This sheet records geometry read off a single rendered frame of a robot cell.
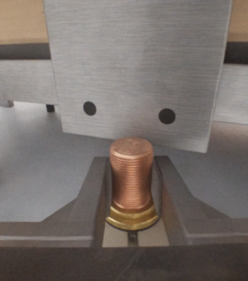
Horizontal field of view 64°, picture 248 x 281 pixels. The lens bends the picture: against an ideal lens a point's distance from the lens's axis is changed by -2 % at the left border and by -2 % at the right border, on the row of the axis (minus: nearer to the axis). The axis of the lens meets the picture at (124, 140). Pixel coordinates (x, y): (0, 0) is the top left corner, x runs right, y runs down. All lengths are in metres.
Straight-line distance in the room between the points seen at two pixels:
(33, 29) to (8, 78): 0.07
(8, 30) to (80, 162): 0.22
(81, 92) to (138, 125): 0.05
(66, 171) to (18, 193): 0.08
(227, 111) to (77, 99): 0.13
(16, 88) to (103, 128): 0.15
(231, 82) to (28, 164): 0.32
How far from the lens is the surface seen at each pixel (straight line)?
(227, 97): 0.20
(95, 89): 0.16
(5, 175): 0.37
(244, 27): 0.24
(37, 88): 0.26
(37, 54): 0.31
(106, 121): 0.16
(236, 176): 0.36
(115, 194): 0.16
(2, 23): 0.35
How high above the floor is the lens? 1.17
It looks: 27 degrees up
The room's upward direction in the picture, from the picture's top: 179 degrees clockwise
